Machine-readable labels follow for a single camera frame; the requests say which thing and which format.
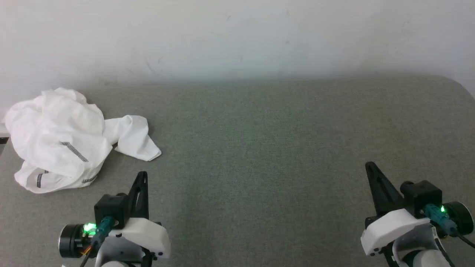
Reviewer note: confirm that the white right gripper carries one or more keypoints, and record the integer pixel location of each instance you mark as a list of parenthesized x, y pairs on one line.
[(389, 226)]

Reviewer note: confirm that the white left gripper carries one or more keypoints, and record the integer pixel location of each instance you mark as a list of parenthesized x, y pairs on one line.
[(148, 233)]

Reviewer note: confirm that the white long-sleeve shirt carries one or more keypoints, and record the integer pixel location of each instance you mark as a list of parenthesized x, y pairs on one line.
[(55, 141)]

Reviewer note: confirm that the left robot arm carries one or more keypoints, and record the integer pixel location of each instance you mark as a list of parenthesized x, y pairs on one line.
[(70, 241)]

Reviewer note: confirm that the black baseboard strip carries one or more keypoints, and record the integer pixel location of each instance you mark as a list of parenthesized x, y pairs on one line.
[(3, 140)]

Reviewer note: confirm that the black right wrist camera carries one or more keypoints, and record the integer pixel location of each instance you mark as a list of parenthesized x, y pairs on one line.
[(421, 194)]

